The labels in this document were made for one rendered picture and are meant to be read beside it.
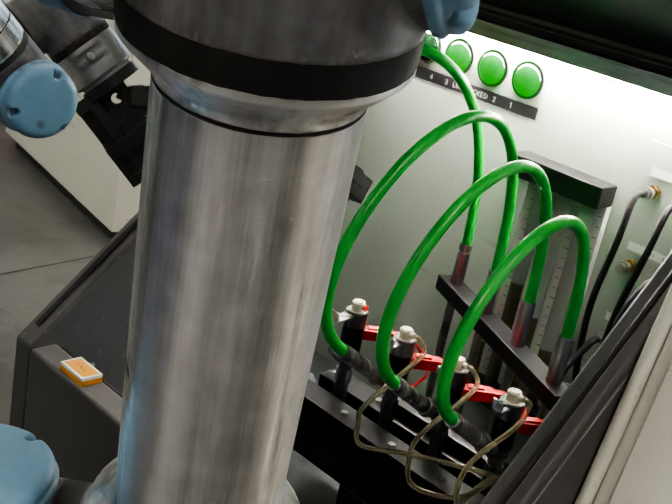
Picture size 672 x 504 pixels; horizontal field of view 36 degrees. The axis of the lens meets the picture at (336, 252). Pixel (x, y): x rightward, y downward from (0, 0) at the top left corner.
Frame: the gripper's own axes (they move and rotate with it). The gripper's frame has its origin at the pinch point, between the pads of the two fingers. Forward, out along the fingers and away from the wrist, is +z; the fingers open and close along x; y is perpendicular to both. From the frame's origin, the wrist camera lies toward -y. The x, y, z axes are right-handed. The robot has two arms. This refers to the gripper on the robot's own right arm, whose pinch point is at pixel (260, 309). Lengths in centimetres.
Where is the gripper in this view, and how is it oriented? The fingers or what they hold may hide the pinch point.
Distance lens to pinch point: 95.3
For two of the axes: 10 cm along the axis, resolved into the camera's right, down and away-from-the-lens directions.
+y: -6.9, 1.3, -7.1
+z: -1.9, 9.2, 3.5
